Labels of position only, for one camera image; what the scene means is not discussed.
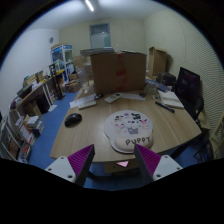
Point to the black computer mouse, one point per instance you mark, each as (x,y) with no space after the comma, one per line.
(72,119)

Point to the large cardboard box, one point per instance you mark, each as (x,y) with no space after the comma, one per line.
(118,72)

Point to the window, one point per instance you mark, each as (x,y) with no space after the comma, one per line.
(100,35)

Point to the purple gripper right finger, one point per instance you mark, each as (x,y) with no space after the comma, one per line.
(153,166)

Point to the open notebook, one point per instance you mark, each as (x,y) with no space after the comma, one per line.
(170,99)

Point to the blue white arcade cabinet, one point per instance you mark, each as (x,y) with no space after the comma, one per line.
(62,57)

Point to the tall cardboard box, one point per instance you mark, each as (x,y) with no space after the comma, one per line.
(157,60)

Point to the black office chair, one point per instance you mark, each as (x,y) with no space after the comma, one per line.
(188,90)

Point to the wooden bookshelf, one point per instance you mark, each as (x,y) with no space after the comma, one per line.
(16,136)

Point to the white keyboard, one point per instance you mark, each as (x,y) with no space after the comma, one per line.
(87,105)

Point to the white remote control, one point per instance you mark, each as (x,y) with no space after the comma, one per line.
(114,97)

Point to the black pen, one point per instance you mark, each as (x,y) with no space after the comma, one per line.
(165,107)

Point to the ceiling light tube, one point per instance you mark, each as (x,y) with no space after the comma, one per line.
(88,3)

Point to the puppy print mouse pad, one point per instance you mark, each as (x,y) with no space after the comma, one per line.
(126,128)

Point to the white paper sheet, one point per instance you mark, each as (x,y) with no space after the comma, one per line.
(81,101)

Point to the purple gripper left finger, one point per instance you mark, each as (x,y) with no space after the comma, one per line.
(74,168)

